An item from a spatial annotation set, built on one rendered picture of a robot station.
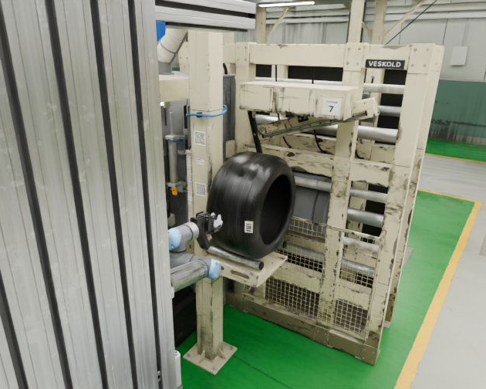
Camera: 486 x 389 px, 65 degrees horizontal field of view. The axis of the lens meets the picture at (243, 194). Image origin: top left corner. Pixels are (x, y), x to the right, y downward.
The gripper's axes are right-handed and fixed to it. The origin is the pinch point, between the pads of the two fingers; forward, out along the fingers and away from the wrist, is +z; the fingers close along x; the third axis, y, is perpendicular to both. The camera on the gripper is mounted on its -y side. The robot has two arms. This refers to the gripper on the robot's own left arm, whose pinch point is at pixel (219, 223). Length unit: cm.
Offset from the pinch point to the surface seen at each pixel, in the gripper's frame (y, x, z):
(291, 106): 54, -8, 48
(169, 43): 84, 76, 47
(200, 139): 33, 32, 24
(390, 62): 79, -48, 76
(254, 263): -26.6, -7.6, 23.4
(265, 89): 61, 7, 47
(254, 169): 23.4, -4.6, 20.1
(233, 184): 16.0, 2.2, 12.9
